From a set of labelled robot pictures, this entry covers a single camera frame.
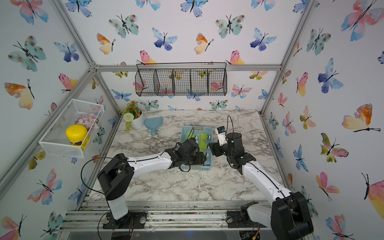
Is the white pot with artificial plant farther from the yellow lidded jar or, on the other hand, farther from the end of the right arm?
the end of the right arm

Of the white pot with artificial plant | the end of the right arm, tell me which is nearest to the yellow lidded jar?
the white pot with artificial plant

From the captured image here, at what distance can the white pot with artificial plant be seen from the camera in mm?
1005

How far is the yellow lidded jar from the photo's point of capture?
2.10ft

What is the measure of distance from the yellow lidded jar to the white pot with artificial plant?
1.14 feet
